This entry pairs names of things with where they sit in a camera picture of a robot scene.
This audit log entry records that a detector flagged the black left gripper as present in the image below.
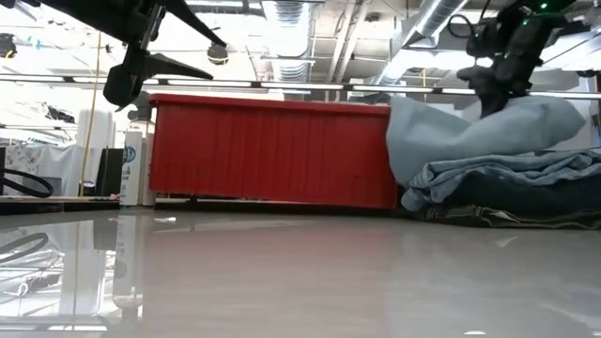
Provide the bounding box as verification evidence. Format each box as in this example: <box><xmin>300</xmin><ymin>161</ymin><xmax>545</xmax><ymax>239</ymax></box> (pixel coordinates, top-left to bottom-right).
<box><xmin>93</xmin><ymin>0</ymin><xmax>228</xmax><ymax>81</ymax></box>

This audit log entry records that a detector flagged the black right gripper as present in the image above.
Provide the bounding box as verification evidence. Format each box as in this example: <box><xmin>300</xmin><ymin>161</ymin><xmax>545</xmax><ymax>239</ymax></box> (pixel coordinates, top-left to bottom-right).
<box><xmin>455</xmin><ymin>0</ymin><xmax>572</xmax><ymax>119</ymax></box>

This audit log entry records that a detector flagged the light blue garment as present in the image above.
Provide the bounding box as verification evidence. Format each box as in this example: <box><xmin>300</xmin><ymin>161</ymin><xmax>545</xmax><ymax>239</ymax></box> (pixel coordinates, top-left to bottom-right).
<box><xmin>385</xmin><ymin>95</ymin><xmax>587</xmax><ymax>189</ymax></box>

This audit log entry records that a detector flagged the striped blue-green towel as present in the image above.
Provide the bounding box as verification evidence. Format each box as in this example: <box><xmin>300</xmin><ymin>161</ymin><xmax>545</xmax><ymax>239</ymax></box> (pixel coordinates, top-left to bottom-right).
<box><xmin>401</xmin><ymin>147</ymin><xmax>601</xmax><ymax>212</ymax></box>

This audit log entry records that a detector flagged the black garment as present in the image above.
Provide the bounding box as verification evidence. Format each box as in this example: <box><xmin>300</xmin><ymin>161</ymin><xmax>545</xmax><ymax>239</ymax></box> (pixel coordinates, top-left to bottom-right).
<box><xmin>411</xmin><ymin>172</ymin><xmax>601</xmax><ymax>231</ymax></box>

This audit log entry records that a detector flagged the red plastic bin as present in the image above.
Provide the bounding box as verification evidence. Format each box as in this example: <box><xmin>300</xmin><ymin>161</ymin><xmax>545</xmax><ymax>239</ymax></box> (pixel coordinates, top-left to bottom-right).
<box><xmin>148</xmin><ymin>92</ymin><xmax>400</xmax><ymax>210</ymax></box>

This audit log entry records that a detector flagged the grey waste bin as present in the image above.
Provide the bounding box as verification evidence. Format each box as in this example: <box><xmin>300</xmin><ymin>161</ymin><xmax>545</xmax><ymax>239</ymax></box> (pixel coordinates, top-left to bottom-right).
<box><xmin>46</xmin><ymin>177</ymin><xmax>69</xmax><ymax>197</ymax></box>

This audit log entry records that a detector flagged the black ceiling lamp yellow band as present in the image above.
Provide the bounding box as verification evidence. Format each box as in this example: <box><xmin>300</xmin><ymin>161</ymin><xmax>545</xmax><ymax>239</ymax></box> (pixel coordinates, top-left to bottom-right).
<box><xmin>206</xmin><ymin>41</ymin><xmax>230</xmax><ymax>67</ymax></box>

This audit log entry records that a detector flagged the clear spray bottle grey trigger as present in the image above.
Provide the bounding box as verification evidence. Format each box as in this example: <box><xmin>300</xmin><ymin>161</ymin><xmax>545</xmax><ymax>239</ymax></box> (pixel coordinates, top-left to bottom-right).
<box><xmin>118</xmin><ymin>91</ymin><xmax>157</xmax><ymax>208</ymax></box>

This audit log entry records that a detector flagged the black box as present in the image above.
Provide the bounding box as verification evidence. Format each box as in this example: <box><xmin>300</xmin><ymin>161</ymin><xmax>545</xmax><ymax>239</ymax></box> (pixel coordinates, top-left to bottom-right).
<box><xmin>96</xmin><ymin>146</ymin><xmax>124</xmax><ymax>197</ymax></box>

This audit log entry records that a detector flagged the white patterned cloth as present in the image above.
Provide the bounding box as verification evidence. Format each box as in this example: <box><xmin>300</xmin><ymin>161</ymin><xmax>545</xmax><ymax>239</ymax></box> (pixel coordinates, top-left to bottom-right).
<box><xmin>3</xmin><ymin>143</ymin><xmax>105</xmax><ymax>197</ymax></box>

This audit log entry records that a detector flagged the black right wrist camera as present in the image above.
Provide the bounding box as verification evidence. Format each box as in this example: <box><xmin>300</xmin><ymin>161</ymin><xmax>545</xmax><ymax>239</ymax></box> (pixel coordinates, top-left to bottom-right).
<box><xmin>465</xmin><ymin>21</ymin><xmax>500</xmax><ymax>60</ymax></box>

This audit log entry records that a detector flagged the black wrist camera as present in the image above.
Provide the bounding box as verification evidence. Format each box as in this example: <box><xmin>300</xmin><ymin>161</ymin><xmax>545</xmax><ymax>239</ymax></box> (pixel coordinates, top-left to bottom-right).
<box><xmin>465</xmin><ymin>21</ymin><xmax>500</xmax><ymax>60</ymax></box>
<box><xmin>101</xmin><ymin>63</ymin><xmax>145</xmax><ymax>110</ymax></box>

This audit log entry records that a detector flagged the grey rectangular air duct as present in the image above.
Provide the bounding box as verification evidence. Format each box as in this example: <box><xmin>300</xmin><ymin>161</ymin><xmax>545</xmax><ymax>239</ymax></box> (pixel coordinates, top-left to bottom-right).
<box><xmin>403</xmin><ymin>21</ymin><xmax>475</xmax><ymax>54</ymax></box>

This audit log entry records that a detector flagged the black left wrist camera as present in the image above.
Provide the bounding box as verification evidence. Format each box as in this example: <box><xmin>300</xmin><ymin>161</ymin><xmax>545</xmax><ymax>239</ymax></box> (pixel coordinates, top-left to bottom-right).
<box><xmin>101</xmin><ymin>63</ymin><xmax>145</xmax><ymax>110</ymax></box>

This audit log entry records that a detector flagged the black right camera cable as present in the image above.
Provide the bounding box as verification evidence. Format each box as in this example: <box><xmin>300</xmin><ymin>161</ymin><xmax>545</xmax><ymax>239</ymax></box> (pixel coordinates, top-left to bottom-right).
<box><xmin>445</xmin><ymin>0</ymin><xmax>492</xmax><ymax>39</ymax></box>

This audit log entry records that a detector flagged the black camera cable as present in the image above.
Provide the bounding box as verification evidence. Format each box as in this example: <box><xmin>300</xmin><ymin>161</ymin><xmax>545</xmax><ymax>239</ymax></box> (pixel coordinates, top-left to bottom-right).
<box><xmin>0</xmin><ymin>167</ymin><xmax>55</xmax><ymax>199</ymax></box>
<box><xmin>445</xmin><ymin>0</ymin><xmax>492</xmax><ymax>39</ymax></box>

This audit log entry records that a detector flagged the silver spiral air duct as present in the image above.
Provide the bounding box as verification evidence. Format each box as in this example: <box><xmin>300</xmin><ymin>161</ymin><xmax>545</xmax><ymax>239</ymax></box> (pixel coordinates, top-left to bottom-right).
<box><xmin>373</xmin><ymin>0</ymin><xmax>470</xmax><ymax>86</ymax></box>

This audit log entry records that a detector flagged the silver corrugated air duct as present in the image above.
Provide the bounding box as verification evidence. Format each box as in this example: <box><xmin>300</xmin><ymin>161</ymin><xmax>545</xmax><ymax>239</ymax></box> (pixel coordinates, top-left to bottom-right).
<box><xmin>260</xmin><ymin>0</ymin><xmax>315</xmax><ymax>85</ymax></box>

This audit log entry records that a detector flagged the ceiling light strip rail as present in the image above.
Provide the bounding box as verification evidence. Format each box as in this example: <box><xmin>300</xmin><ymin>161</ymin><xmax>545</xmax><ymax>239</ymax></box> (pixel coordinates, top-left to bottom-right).
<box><xmin>0</xmin><ymin>72</ymin><xmax>601</xmax><ymax>100</ymax></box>

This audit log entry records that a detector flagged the black aluminium table frame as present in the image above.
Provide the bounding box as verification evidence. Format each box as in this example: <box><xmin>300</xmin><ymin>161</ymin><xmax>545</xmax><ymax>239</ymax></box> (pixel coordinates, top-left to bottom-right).
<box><xmin>0</xmin><ymin>195</ymin><xmax>405</xmax><ymax>217</ymax></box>

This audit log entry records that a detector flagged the black left camera cable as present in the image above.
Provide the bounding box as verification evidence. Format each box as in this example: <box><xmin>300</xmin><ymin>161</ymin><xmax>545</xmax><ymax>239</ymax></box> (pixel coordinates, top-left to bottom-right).
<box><xmin>0</xmin><ymin>167</ymin><xmax>55</xmax><ymax>199</ymax></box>

